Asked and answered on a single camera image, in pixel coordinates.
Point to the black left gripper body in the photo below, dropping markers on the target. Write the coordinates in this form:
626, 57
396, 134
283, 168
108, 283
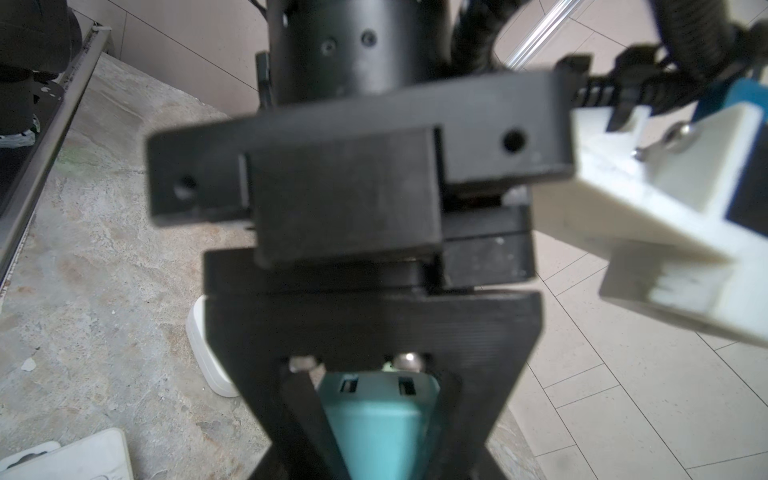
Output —
373, 176

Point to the light teal plug adapter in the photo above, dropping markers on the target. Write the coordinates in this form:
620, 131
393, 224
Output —
379, 419

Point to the white square power socket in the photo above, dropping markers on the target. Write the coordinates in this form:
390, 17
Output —
213, 372

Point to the white multicolour power strip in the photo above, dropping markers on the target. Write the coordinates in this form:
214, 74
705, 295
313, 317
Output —
103, 455

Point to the metal corner wall profile right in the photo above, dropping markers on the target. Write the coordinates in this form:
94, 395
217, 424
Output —
542, 33

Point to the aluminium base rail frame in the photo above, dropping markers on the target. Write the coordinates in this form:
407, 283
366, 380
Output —
27, 159

